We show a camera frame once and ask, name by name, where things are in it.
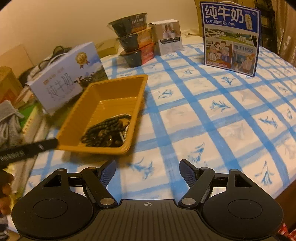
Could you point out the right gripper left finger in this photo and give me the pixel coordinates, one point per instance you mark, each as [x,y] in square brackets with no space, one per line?
[96,181]

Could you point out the middle black food bowl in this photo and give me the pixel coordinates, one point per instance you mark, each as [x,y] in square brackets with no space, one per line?
[136,40]

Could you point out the small blue milk carton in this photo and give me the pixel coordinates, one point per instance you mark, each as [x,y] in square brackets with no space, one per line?
[231,36]

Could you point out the small white product box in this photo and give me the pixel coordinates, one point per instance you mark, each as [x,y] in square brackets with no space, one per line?
[167,36]

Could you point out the person left hand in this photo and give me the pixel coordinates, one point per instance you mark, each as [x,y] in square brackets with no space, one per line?
[6,181]

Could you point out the blue checkered bed sheet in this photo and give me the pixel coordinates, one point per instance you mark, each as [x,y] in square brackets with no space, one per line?
[213,118]

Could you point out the bottom black food bowl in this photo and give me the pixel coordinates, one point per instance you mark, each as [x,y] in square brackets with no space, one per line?
[139,56]

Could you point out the black food bowl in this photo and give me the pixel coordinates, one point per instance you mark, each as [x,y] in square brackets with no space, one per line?
[129,24]
[139,56]
[136,40]

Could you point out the top black food bowl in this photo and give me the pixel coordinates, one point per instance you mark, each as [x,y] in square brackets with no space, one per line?
[129,24]

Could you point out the left side cardboard box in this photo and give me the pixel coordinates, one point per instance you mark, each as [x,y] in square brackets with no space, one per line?
[10,87]

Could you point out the green yellow book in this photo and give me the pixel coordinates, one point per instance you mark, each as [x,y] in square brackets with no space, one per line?
[32,118]

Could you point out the large pure milk carton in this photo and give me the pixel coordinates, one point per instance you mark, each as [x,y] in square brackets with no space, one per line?
[67,77]

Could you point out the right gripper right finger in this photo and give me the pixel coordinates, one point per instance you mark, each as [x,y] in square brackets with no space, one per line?
[199,181]

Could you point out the grey cloth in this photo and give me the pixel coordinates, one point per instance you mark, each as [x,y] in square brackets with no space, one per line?
[10,126]

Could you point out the brown cardboard box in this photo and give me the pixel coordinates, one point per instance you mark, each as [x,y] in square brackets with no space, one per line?
[246,3]

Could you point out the yellow plastic tray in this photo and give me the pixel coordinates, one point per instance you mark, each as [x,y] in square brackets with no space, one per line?
[100,101]

